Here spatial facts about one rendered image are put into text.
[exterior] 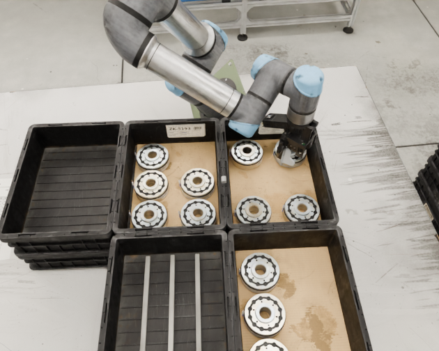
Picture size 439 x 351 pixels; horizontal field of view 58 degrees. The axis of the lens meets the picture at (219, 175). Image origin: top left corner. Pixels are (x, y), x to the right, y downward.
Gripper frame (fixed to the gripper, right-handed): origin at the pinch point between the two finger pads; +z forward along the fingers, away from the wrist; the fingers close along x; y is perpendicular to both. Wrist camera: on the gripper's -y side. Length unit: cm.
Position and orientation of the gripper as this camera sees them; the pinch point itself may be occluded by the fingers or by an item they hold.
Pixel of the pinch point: (283, 157)
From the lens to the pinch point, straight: 128.2
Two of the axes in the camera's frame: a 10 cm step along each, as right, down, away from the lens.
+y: 7.8, 5.1, -3.6
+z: 0.0, 5.8, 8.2
